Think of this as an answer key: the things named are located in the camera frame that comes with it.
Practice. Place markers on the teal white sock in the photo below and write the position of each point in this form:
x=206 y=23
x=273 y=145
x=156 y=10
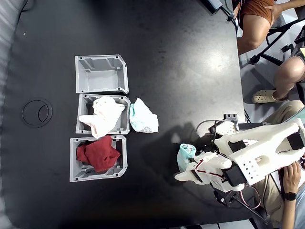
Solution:
x=143 y=117
x=184 y=155

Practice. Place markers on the red sock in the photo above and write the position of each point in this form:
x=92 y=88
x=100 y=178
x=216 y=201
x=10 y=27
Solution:
x=97 y=155

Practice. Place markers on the grey plastic container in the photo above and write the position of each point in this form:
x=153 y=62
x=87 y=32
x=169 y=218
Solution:
x=124 y=119
x=102 y=81
x=73 y=157

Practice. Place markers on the person's bare leg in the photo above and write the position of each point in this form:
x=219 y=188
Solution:
x=288 y=74

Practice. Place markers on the white pink sock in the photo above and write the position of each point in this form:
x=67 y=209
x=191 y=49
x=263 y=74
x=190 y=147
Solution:
x=104 y=114

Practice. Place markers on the black wrist watch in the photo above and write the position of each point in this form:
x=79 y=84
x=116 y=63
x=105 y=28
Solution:
x=289 y=196

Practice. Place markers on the person's hand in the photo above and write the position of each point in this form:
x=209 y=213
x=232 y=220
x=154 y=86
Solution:
x=291 y=177

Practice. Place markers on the grey power adapter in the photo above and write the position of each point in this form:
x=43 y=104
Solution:
x=214 y=4

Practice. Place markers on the black chair frame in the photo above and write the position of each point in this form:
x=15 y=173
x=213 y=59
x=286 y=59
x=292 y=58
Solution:
x=256 y=58

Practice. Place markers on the person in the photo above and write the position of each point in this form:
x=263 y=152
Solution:
x=252 y=26
x=271 y=202

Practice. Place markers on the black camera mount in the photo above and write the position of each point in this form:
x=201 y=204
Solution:
x=224 y=198

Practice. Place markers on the beige clog shoe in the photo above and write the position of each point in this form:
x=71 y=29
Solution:
x=263 y=96

